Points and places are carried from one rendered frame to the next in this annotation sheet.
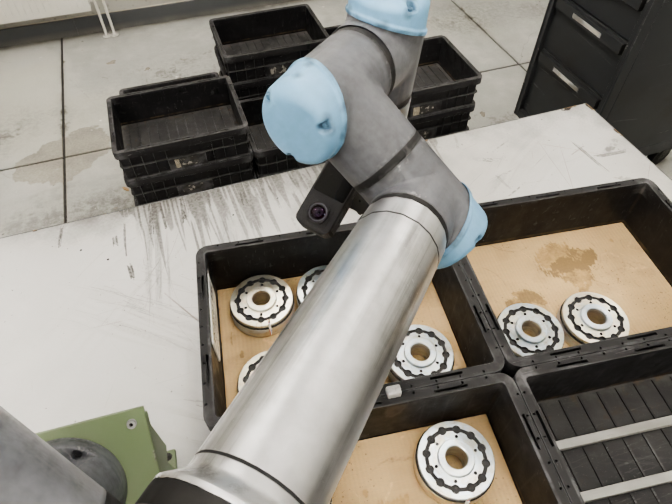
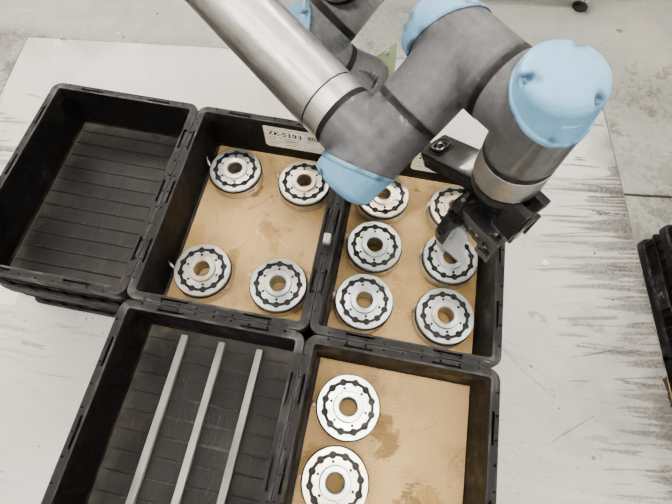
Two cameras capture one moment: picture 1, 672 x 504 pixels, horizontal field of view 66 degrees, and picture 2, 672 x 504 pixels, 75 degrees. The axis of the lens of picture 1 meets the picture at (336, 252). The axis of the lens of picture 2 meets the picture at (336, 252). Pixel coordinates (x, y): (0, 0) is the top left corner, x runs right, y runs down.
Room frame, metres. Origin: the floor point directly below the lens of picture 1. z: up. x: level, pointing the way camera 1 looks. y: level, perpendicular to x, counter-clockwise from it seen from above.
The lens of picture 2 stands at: (0.40, -0.36, 1.60)
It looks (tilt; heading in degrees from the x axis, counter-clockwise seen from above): 67 degrees down; 110
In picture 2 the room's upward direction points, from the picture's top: 3 degrees clockwise
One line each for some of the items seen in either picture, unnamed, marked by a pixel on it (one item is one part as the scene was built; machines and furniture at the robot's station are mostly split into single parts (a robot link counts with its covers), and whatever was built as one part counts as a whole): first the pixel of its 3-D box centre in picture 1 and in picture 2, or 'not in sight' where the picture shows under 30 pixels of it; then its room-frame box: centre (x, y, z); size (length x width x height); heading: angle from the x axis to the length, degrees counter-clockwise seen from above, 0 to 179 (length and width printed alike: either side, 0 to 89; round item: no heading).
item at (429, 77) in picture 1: (404, 119); not in sight; (1.62, -0.26, 0.37); 0.40 x 0.30 x 0.45; 109
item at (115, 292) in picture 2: not in sight; (88, 180); (-0.17, -0.13, 0.92); 0.40 x 0.30 x 0.02; 102
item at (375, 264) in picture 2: not in sight; (374, 245); (0.35, -0.02, 0.86); 0.10 x 0.10 x 0.01
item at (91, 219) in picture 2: not in sight; (101, 195); (-0.17, -0.13, 0.87); 0.40 x 0.30 x 0.11; 102
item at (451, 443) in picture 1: (456, 457); (277, 283); (0.22, -0.16, 0.86); 0.05 x 0.05 x 0.01
